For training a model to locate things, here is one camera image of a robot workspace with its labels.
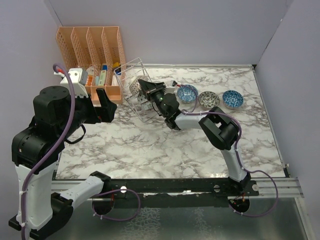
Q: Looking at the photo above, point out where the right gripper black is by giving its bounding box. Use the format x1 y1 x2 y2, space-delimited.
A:
137 80 166 118

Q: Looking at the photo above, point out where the brown patterned bowl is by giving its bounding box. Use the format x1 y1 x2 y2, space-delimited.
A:
129 76 144 96

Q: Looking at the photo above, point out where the black white patterned bowl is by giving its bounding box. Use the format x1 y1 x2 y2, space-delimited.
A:
137 93 149 105

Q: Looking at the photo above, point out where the white wire dish rack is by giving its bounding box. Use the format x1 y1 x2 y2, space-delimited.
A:
113 57 157 123

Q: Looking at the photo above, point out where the red patterned white bowl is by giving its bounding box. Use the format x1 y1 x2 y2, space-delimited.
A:
140 101 153 111

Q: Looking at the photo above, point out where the light blue patterned bowl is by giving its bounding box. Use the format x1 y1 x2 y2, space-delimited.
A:
177 84 199 104

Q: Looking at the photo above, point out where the pink patterned bowl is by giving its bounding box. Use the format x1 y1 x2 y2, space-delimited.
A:
198 91 220 110

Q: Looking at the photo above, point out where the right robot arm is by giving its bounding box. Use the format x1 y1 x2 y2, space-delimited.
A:
138 78 251 196

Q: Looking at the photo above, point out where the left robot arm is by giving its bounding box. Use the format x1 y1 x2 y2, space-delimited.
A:
9 86 117 240

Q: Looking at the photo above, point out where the orange plastic file organizer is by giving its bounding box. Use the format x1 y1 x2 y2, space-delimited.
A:
56 26 126 104

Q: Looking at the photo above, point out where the blue triangle patterned bowl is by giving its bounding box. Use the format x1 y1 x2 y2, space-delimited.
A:
222 90 244 109

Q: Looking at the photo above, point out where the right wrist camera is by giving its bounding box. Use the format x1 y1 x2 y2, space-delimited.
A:
164 80 181 94

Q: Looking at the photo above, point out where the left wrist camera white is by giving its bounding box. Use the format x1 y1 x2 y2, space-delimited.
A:
54 68 89 98

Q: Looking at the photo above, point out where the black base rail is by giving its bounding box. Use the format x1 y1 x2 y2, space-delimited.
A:
92 177 259 209

